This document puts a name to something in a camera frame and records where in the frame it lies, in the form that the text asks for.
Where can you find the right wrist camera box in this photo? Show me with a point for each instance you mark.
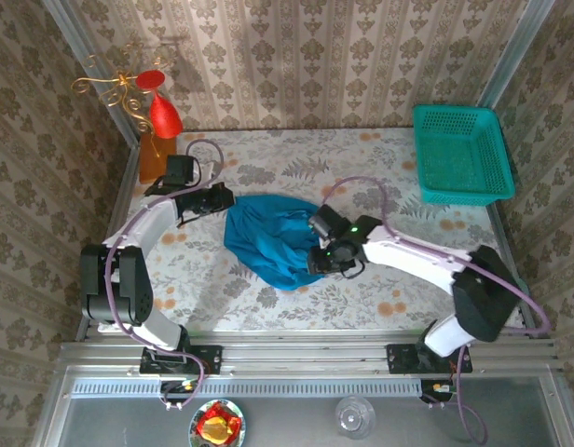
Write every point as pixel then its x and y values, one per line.
pixel 328 219

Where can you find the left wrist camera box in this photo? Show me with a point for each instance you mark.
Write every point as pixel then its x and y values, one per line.
pixel 181 168

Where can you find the teal plastic mesh basket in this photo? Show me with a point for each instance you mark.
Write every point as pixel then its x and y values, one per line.
pixel 459 153

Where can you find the clear drinking glass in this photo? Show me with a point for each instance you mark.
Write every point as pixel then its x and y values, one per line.
pixel 354 416

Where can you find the orange wooden base block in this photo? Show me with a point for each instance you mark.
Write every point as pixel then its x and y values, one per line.
pixel 152 163

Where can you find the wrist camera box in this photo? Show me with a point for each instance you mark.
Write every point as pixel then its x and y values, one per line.
pixel 181 168
pixel 328 219

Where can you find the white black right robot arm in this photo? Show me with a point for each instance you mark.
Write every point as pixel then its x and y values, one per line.
pixel 417 261

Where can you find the aluminium extrusion rail beam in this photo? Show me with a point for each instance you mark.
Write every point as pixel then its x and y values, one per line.
pixel 305 358

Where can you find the grey metal shelf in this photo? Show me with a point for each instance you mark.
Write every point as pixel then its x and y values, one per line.
pixel 287 423

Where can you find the blue patterned small plate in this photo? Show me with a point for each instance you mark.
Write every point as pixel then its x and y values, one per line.
pixel 194 430

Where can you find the red foil sweet wrapper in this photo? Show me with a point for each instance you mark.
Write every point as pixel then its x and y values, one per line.
pixel 214 412

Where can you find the aluminium side rail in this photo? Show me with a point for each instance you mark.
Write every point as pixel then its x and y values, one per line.
pixel 126 186
pixel 500 230

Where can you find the yellow wrapped sweet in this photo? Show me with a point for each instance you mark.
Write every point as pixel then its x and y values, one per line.
pixel 218 430

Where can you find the blue t-shirt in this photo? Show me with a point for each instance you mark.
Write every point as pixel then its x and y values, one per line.
pixel 268 242

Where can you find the floral patterned table mat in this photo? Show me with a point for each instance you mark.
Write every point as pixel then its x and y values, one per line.
pixel 287 316

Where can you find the aluminium frame post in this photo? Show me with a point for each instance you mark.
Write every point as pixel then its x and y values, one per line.
pixel 518 46
pixel 72 32

